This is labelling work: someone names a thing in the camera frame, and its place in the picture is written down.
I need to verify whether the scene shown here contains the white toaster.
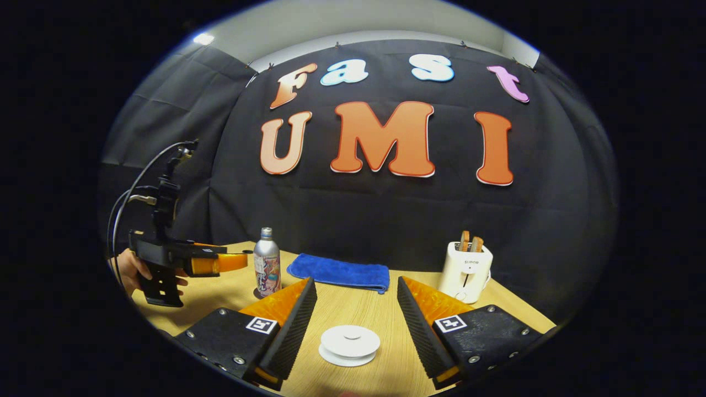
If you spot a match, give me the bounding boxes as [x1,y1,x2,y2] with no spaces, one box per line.
[438,241,493,304]

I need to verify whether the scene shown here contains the white teacup lid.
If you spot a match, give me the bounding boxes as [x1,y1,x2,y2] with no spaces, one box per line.
[320,325,381,358]

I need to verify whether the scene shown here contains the silver water bottle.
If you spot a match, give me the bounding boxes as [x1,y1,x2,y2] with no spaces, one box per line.
[253,227,282,298]

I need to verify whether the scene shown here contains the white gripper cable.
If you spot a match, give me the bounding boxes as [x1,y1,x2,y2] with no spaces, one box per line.
[112,193,159,260]

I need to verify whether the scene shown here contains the blue towel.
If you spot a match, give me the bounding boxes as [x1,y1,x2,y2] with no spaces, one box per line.
[287,253,391,294]

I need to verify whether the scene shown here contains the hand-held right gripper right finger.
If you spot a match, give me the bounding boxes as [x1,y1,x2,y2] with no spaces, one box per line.
[396,276,558,391]

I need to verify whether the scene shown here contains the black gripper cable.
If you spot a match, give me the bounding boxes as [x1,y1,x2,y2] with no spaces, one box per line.
[108,141,185,287]

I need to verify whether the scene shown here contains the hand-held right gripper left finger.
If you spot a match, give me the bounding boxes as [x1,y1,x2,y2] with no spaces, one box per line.
[174,277,318,392]

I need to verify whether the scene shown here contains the white teacup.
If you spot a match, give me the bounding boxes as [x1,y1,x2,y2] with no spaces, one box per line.
[318,345,378,368]

